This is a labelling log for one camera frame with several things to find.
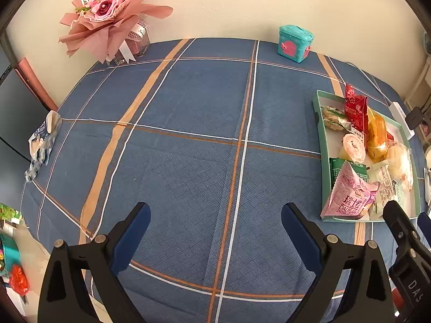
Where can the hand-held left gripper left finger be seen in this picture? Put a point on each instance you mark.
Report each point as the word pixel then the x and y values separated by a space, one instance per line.
pixel 131 239

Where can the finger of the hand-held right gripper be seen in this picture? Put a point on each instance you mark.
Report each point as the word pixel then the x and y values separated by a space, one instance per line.
pixel 426 225
pixel 399 223

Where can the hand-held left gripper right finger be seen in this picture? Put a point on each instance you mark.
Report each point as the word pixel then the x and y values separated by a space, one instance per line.
pixel 301 239

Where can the white snack packet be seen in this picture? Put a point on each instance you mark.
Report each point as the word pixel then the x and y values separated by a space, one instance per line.
pixel 384 183

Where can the pink snack packet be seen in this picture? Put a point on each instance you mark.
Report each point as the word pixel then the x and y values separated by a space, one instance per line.
pixel 350 197

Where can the white bun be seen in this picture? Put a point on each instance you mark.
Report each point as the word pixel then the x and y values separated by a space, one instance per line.
pixel 400 161

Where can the dark green snack packet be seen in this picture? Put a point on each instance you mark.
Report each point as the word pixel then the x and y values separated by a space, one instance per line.
pixel 338 171

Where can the pale jelly cup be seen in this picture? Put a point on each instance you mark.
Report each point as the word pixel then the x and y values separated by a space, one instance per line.
pixel 353 146

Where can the yellow cake packet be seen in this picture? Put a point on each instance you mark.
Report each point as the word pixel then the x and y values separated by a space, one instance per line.
pixel 378 134

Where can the white tray with teal rim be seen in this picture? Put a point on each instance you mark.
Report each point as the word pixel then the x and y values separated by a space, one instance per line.
pixel 331 143

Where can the small red snack packet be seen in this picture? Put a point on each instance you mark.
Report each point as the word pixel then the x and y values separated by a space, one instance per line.
pixel 355 107

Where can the cookie packet with green label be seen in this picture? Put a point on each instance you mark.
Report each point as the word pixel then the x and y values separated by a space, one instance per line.
pixel 331 117

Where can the blue plaid tablecloth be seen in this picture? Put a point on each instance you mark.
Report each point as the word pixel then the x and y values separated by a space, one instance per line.
pixel 202 175

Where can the white power strip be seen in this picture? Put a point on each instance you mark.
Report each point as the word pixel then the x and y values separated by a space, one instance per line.
pixel 400 117

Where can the black power adapter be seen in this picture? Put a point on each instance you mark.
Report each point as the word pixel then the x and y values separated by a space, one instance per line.
pixel 416 117

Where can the red orange object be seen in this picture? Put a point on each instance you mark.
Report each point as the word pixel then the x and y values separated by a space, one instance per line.
pixel 18 279

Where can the teal plastic object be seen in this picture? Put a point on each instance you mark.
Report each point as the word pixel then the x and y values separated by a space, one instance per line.
pixel 10 252

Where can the green object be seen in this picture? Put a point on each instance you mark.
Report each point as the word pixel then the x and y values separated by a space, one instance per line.
pixel 8 212

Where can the crumpled blue white wrapper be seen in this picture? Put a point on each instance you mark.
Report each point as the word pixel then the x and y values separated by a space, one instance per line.
pixel 42 144

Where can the glass vase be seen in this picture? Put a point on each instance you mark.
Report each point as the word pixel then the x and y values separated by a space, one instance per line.
pixel 138 45

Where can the teal toy box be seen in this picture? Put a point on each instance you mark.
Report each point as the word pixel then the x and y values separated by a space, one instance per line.
pixel 293 43

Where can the pink flower bouquet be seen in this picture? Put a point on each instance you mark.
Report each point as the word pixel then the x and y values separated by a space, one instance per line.
pixel 107 6

